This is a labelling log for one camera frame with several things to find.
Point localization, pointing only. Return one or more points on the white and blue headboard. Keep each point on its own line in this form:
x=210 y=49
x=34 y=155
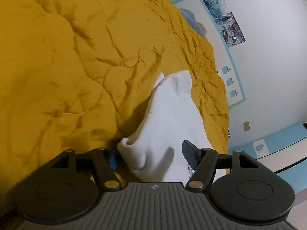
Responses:
x=213 y=52

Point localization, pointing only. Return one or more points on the wall socket plate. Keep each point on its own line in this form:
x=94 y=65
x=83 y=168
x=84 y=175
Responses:
x=246 y=126

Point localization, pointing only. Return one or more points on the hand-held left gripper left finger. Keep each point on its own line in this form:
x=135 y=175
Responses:
x=112 y=160

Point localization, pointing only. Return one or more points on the black and white striped item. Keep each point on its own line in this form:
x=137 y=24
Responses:
x=229 y=134

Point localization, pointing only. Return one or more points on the blue pillow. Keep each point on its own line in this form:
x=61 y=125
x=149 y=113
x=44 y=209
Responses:
x=191 y=20

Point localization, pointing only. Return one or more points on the white long-sleeve sweatshirt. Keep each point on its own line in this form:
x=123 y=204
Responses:
x=168 y=115

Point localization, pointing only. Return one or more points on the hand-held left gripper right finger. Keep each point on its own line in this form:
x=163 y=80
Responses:
x=190 y=153

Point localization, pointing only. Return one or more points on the mustard yellow bed blanket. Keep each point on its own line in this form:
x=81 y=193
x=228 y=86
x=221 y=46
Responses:
x=60 y=64

